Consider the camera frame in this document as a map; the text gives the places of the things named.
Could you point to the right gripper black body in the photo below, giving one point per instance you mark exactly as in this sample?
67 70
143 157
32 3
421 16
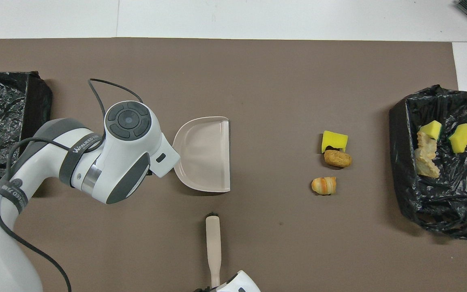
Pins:
205 289

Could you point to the beige hand brush black bristles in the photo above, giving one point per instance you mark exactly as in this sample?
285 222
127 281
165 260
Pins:
213 243

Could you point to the beige plastic dustpan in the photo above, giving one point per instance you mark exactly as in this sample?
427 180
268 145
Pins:
205 154

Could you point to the pale bread chunk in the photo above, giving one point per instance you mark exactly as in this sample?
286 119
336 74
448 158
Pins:
426 164

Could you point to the elongated striped croissant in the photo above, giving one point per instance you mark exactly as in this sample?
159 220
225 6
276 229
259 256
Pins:
425 140

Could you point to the small yellow sponge wedge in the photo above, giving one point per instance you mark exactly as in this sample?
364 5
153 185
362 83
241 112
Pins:
431 129

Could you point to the notched yellow sponge piece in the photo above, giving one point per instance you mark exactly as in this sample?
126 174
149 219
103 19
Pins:
460 138

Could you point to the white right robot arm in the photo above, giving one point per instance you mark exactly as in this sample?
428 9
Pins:
241 284

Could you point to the round striped croissant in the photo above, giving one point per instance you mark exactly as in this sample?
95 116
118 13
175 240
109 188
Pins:
324 185

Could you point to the brown bread bun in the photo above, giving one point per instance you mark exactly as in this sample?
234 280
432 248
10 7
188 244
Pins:
337 158

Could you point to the rectangular yellow sponge piece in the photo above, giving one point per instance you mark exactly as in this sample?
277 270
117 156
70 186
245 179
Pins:
334 140

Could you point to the large brown paper mat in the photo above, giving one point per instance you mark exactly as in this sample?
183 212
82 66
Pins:
258 73

